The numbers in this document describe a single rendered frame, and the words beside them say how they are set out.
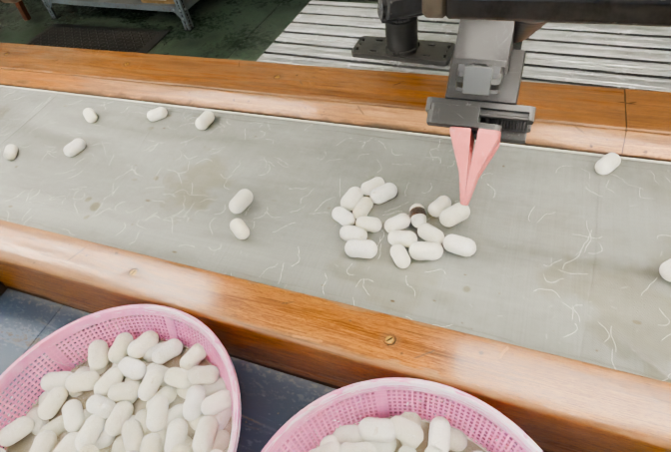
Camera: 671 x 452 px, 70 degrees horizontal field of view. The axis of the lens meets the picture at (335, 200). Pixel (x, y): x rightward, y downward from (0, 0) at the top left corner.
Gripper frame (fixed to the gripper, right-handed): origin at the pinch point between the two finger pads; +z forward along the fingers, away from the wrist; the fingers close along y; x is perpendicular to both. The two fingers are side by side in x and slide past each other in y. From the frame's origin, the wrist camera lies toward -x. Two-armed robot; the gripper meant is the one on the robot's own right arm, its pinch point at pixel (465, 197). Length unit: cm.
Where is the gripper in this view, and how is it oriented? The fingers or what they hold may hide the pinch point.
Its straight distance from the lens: 51.0
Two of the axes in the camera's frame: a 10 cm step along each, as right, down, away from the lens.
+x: 3.2, 0.4, 9.5
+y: 9.3, 1.6, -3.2
